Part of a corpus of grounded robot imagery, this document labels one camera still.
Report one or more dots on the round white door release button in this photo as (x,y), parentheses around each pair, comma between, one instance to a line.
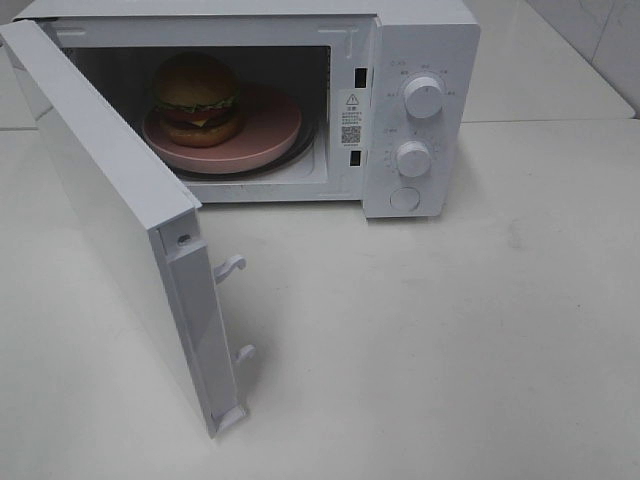
(405,199)

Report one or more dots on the white warning label sticker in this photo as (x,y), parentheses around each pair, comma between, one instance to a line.
(351,115)

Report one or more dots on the toy burger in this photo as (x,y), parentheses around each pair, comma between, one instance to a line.
(197,100)

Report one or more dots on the upper white microwave knob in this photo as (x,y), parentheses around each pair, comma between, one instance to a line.
(423,95)

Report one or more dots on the lower white microwave knob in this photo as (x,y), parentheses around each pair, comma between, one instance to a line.
(413,159)

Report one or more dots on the pink round plate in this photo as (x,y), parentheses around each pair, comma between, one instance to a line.
(259,129)

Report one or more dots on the white microwave knob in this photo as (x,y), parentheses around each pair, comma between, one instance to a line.
(423,95)
(413,159)

